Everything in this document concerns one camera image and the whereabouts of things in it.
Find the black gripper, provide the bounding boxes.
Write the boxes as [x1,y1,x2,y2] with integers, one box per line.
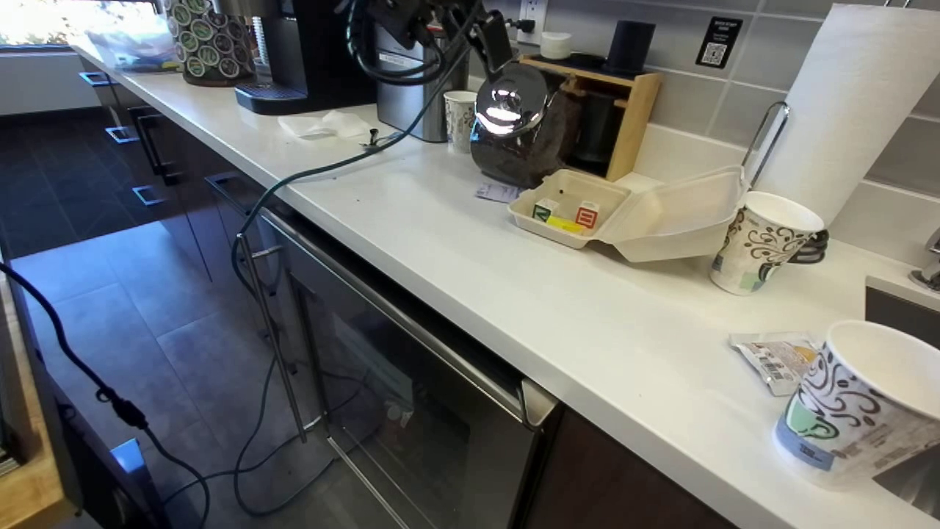
[390,0,518,76]

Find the white foam clamshell container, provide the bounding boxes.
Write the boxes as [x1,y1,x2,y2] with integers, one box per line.
[505,162,748,267]

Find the small white tub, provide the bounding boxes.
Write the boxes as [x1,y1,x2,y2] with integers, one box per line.
[534,29,575,62]

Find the small white paper cup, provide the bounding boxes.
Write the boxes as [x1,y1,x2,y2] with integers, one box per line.
[441,88,483,151]

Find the stainless steel canister box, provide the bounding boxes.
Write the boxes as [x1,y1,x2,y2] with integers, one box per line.
[374,38,472,146]

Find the black speaker device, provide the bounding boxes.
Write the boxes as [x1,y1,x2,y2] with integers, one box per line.
[606,16,657,81]

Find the black silver coffee machine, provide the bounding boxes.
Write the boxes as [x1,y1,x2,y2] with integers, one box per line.
[231,0,383,116]

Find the white crumpled napkin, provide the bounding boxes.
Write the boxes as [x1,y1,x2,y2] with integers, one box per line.
[275,106,377,151]

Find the yellow tea packet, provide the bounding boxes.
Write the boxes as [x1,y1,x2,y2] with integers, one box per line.
[543,212,593,241]

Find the orange tea packet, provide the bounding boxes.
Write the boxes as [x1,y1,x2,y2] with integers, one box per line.
[572,198,606,234]

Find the metal paper towel holder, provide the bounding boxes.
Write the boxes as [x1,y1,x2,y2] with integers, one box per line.
[738,96,834,267]

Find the white paper towel roll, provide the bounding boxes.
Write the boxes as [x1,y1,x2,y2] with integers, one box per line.
[751,2,940,234]

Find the stainless undercounter dishwasher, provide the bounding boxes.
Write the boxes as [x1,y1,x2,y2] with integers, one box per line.
[231,194,553,529]

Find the crumpled snack wrapper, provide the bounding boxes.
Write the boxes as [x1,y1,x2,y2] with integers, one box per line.
[725,328,828,400]

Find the large patterned paper cup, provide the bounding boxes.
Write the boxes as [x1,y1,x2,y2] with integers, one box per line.
[775,320,940,485]

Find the wooden cart top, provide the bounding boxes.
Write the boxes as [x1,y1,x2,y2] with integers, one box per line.
[0,276,70,529]

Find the white single wall outlet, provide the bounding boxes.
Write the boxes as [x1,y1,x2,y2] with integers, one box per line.
[513,0,550,29]

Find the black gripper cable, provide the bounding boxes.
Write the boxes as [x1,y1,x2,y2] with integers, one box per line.
[342,0,455,90]

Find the black wall sign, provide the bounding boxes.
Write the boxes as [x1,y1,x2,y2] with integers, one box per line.
[693,15,747,74]

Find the wire coffee pod carousel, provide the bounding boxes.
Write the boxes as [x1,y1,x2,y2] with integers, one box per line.
[161,0,259,88]

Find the black floor cable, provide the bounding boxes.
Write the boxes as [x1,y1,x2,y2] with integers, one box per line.
[0,257,215,529]

